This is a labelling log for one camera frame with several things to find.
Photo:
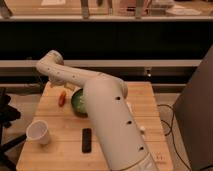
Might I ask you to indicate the black office chair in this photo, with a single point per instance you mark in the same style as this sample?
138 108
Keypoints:
7 115

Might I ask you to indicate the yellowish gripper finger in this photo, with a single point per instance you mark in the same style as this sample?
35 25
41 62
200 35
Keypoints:
69 86

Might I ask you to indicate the black remote control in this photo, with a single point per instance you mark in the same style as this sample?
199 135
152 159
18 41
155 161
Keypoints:
86 140

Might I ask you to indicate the white rectangular sponge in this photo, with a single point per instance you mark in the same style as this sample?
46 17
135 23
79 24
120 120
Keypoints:
130 107

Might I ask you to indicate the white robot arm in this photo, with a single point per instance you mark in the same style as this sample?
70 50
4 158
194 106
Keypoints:
104 98

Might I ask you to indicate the green bowl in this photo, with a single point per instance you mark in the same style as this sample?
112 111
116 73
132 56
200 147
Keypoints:
77 103

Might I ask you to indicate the white paper cup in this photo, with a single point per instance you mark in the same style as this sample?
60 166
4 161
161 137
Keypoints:
38 131

